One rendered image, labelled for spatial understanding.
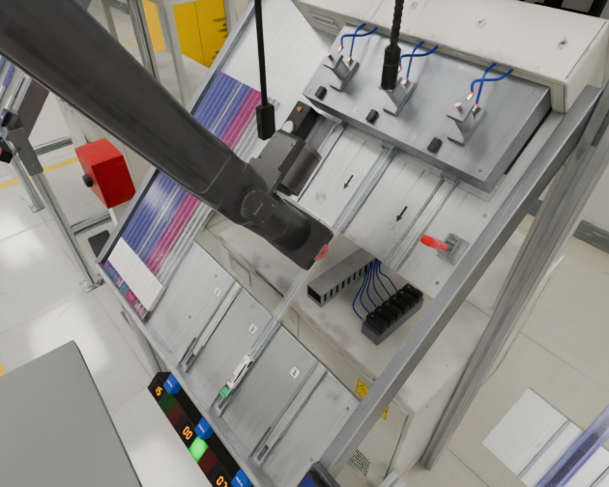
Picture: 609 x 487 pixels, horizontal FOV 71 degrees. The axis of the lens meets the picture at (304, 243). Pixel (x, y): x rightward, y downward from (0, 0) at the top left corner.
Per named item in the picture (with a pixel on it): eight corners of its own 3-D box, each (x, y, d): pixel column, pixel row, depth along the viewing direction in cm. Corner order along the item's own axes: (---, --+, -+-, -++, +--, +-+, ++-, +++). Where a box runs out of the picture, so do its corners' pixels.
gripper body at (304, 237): (289, 202, 65) (263, 182, 58) (336, 235, 59) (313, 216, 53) (264, 237, 65) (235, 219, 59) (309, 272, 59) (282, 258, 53)
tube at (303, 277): (229, 397, 72) (224, 398, 71) (224, 391, 72) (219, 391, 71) (401, 141, 66) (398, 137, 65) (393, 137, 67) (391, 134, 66)
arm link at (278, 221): (219, 212, 52) (249, 231, 49) (249, 164, 52) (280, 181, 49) (251, 230, 58) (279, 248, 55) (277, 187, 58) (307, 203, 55)
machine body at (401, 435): (377, 509, 125) (415, 414, 82) (239, 354, 163) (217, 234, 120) (494, 375, 156) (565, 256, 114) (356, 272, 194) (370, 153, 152)
